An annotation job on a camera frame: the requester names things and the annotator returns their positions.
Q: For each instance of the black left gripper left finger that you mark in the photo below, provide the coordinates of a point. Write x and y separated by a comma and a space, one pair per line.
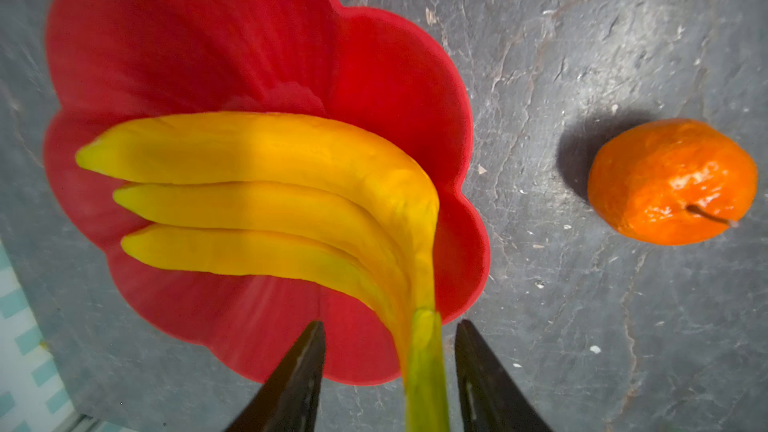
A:
288, 400

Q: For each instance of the yellow fake banana bunch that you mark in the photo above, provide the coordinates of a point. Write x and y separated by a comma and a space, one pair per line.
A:
296, 197

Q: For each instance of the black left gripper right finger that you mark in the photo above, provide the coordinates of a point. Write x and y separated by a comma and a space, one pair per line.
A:
489, 398

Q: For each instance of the orange fake tangerine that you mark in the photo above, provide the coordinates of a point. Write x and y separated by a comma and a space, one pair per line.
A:
672, 182

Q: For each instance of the red flower-shaped fruit bowl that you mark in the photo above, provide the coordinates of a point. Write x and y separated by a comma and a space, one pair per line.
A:
116, 60

